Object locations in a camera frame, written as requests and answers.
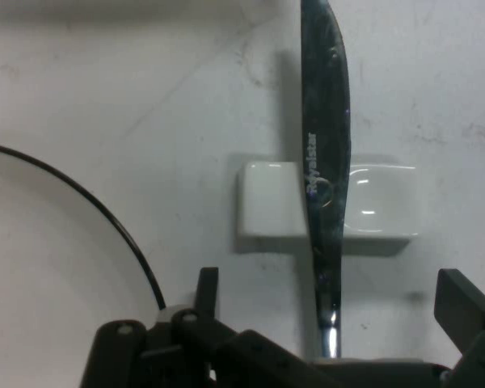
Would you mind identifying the silver table knife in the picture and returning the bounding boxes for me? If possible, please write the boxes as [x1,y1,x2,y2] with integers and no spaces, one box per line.
[299,0,352,360]

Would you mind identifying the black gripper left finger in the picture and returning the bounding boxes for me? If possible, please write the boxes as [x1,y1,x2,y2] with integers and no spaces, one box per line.
[79,266,337,388]

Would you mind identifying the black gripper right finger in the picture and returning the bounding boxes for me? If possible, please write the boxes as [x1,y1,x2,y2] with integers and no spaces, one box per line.
[432,268,485,388]

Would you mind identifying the white plate with black rim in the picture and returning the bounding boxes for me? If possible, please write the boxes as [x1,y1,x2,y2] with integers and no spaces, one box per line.
[0,141,167,388]

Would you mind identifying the white ceramic knife rest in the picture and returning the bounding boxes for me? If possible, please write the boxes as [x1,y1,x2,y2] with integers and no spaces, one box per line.
[236,159,426,257]

